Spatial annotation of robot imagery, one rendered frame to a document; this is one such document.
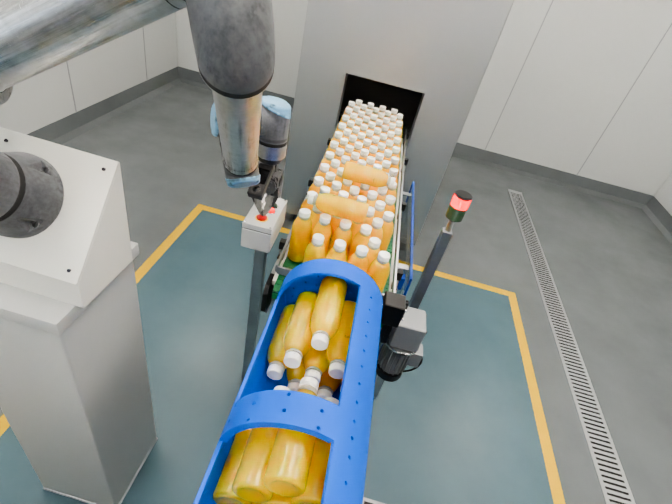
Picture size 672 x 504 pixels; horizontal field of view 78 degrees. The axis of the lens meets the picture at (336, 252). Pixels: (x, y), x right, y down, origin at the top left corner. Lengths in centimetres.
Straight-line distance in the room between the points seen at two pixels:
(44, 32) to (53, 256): 48
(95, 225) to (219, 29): 58
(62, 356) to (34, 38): 72
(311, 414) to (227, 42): 59
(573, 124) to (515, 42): 116
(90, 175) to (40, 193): 10
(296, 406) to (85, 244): 59
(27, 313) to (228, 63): 75
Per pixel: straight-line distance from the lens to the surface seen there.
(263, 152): 126
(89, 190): 108
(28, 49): 87
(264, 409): 79
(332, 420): 78
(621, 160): 596
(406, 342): 155
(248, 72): 65
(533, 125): 550
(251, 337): 186
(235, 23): 63
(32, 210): 107
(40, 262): 112
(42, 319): 112
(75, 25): 81
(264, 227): 135
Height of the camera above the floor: 189
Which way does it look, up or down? 37 degrees down
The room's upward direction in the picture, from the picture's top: 15 degrees clockwise
